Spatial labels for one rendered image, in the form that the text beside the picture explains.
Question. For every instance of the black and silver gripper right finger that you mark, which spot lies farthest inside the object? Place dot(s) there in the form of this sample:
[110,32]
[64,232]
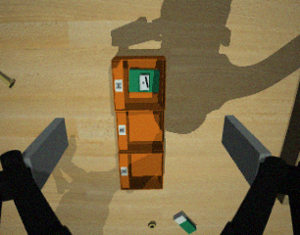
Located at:
[274,177]

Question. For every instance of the orange three-compartment bin rack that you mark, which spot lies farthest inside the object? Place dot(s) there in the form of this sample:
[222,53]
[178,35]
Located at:
[140,118]

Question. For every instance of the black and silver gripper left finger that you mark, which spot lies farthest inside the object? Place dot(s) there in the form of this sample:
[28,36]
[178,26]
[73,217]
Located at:
[24,175]

